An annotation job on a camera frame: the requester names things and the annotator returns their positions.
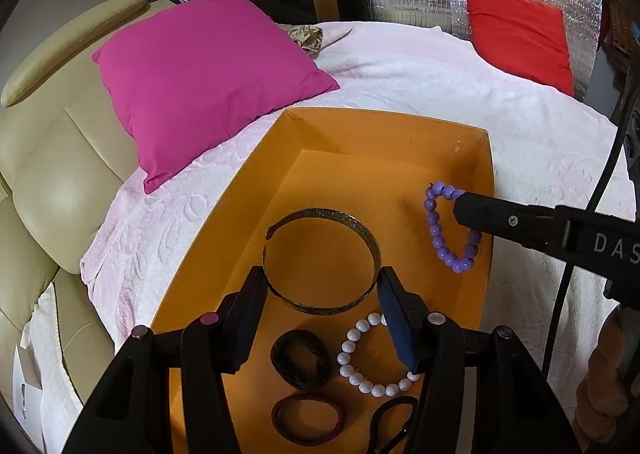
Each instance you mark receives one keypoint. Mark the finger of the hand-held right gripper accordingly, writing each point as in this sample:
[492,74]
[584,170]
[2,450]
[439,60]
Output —
[500,219]

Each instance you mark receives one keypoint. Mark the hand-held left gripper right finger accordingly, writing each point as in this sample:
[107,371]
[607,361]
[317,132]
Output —
[397,324]

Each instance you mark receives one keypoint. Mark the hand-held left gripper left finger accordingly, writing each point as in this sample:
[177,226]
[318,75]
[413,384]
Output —
[250,319]

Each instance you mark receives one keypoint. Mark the black fabric scrunchie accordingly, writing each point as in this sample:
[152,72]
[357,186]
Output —
[280,364]

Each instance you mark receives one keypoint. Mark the silver engraved bangle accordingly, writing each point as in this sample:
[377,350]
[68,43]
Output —
[372,244]

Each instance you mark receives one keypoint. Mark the orange cardboard box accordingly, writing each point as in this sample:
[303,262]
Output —
[340,184]

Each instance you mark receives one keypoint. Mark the person's right hand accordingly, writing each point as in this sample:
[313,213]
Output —
[600,384]

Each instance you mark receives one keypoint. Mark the white textured blanket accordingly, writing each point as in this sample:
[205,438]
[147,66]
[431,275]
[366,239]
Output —
[425,79]

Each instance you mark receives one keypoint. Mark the red pillow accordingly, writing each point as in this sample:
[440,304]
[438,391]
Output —
[520,34]

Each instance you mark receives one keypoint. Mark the white towel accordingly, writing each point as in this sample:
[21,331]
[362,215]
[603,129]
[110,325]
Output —
[50,334]

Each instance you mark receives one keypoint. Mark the white paper sheet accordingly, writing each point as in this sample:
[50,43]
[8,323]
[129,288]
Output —
[27,384]

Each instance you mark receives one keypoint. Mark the magenta pillow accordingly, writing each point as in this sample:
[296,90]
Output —
[200,74]

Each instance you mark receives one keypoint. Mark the beige leather sofa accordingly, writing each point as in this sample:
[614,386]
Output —
[50,159]

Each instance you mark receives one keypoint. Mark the patterned beige cloth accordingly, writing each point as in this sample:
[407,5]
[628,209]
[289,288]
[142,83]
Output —
[305,37]

